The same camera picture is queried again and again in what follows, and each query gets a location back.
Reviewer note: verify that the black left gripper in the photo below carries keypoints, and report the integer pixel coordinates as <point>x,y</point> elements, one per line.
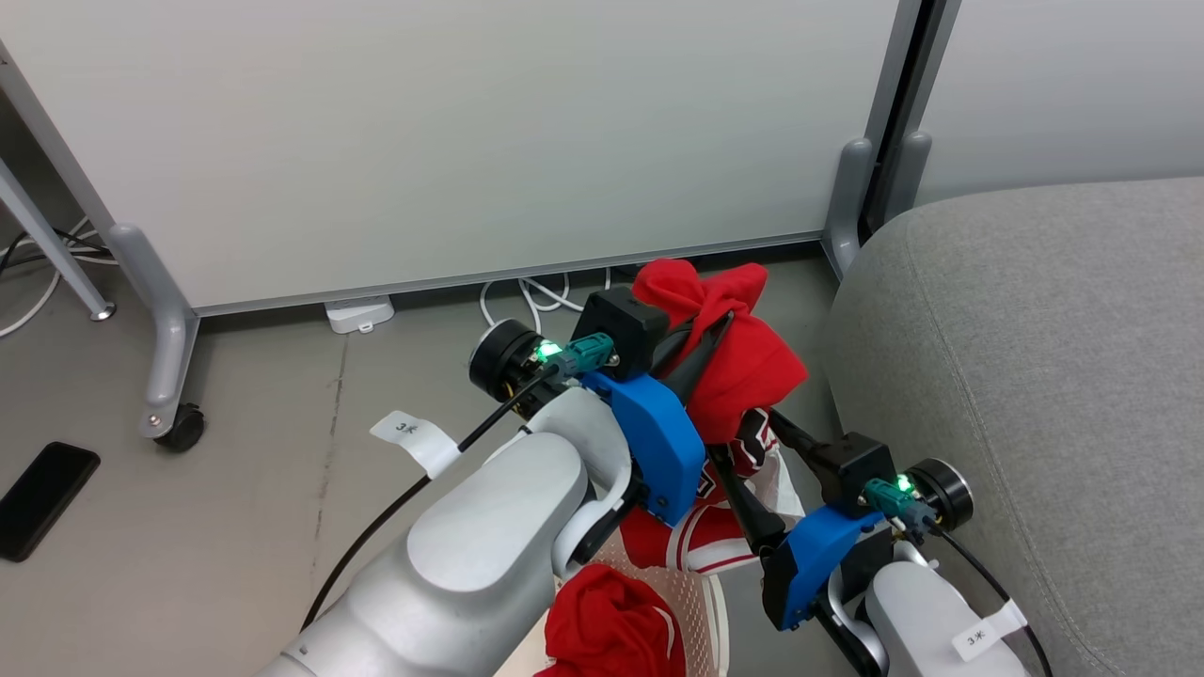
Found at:
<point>625,329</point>

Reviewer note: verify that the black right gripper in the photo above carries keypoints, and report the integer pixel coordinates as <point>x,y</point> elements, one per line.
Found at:
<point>856,470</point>

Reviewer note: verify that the red jersey with white trim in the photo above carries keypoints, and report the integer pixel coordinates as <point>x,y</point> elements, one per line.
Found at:
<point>752,367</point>

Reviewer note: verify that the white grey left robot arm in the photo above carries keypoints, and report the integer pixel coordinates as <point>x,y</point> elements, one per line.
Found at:
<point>489,545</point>

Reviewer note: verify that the cream perforated laundry basket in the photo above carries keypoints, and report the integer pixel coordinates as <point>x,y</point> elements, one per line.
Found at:
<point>704,611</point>

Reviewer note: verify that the teal left gripper connector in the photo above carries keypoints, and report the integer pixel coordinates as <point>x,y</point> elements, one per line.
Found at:
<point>588,354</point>

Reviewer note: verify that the teal gripper connector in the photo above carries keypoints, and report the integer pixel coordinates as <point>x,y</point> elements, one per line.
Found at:
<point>889,498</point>
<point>588,354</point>

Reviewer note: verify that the teal right gripper connector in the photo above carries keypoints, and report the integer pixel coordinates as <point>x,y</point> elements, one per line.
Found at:
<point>889,498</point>

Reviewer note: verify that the grey fabric sofa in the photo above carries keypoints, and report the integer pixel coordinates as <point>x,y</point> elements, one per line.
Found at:
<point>1035,376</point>

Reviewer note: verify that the large white partition panel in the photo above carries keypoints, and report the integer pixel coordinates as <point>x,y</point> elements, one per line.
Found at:
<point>470,132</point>

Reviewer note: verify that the narrow white partition panel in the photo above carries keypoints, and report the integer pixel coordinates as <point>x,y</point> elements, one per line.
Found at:
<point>1063,85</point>

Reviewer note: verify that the black caster wheel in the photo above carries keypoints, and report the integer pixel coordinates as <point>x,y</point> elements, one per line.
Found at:
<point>183,428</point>

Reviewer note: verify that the grey metal stand leg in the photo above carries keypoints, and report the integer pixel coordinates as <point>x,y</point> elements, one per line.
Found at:
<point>56,240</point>

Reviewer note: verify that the black smartphone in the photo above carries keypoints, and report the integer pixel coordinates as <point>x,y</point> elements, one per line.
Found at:
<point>42,498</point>

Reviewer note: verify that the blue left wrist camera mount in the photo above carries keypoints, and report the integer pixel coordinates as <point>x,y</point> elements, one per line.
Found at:
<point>654,432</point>

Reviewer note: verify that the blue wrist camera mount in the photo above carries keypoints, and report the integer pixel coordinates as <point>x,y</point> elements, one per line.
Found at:
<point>818,555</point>
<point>654,432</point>

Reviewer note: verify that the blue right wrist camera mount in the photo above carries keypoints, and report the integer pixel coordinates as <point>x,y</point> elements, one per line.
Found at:
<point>818,555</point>

